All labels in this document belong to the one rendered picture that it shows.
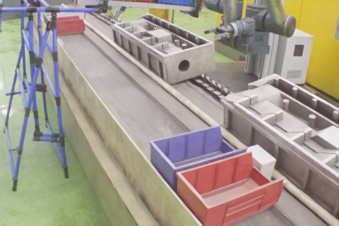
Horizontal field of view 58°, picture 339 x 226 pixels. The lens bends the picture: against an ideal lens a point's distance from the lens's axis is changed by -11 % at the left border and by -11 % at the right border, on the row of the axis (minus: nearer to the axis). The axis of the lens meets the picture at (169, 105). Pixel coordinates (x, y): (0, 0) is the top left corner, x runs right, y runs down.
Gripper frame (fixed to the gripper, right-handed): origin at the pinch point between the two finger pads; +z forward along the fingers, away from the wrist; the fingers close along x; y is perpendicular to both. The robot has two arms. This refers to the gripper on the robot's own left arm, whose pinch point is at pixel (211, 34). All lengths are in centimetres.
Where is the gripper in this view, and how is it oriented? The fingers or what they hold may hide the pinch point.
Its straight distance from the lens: 241.8
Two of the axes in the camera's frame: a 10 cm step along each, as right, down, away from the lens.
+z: -8.8, 3.1, -3.7
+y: -0.9, -8.6, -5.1
